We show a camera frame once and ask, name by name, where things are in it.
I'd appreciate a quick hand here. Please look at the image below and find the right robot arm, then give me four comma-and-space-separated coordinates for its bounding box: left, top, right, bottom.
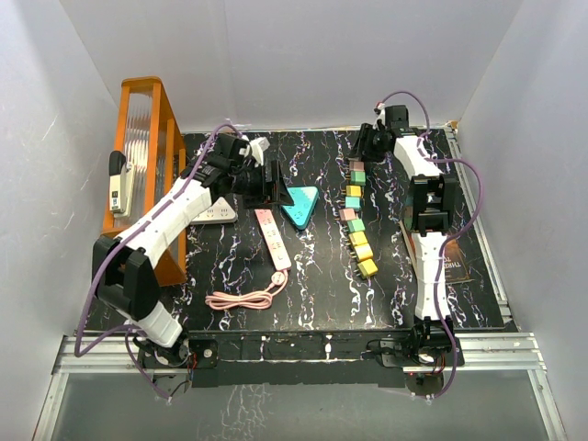
351, 102, 457, 365

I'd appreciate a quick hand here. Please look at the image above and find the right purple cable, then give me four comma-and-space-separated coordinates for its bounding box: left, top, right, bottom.
379, 90, 486, 400

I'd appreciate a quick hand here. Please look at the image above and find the purple cable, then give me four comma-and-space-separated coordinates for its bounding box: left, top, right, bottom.
379, 90, 486, 400
73, 122, 244, 401

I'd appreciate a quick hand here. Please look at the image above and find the white triangular power strip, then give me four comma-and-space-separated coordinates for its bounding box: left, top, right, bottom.
191, 198, 238, 225

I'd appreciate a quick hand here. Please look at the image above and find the blue plug adapter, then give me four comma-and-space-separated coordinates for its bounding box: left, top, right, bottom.
345, 196, 362, 211

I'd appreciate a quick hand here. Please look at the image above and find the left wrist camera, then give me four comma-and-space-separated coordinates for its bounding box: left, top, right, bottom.
247, 137, 270, 167

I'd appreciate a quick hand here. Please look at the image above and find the yellow plug adapter one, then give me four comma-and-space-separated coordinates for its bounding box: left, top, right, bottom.
348, 231, 368, 247

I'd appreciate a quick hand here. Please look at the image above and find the green plug adapter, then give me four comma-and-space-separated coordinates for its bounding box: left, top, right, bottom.
347, 219, 366, 233

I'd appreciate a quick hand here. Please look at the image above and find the yellow plug adapter three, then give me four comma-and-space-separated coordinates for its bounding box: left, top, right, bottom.
356, 258, 379, 279

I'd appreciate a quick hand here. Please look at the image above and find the yellow plug adapter two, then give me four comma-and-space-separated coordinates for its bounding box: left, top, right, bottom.
353, 243, 373, 262

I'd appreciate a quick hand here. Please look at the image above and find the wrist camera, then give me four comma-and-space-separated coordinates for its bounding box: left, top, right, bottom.
373, 102, 387, 131
247, 137, 270, 167

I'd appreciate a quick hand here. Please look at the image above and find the pink power cord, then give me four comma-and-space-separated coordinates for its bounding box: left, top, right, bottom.
204, 268, 290, 311

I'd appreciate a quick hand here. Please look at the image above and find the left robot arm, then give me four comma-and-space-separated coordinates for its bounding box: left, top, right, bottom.
89, 133, 293, 367

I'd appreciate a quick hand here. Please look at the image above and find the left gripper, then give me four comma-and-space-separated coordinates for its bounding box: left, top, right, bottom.
230, 161, 292, 210

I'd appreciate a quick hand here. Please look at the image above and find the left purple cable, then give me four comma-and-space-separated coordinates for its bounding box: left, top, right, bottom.
73, 122, 244, 401

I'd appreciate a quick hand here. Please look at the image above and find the pink power strip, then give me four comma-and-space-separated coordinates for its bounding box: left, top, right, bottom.
254, 209, 291, 271

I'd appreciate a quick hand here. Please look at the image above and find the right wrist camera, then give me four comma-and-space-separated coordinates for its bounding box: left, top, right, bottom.
373, 102, 387, 131

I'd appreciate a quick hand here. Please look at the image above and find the white black stapler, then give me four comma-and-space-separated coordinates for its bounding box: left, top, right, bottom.
108, 151, 135, 218

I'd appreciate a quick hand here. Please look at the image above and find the teal triangular power strip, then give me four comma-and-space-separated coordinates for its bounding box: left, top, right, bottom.
281, 187, 319, 231

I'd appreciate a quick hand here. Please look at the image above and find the yellow plug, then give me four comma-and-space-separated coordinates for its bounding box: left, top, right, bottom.
345, 185, 364, 198

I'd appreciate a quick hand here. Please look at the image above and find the aluminium frame rail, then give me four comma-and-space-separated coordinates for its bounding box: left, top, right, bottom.
53, 331, 546, 395

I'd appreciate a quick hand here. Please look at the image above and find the orange wooden rack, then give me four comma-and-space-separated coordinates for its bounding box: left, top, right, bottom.
99, 75, 189, 291

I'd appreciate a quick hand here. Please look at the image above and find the dark book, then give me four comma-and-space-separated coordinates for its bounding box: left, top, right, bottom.
400, 221, 471, 285

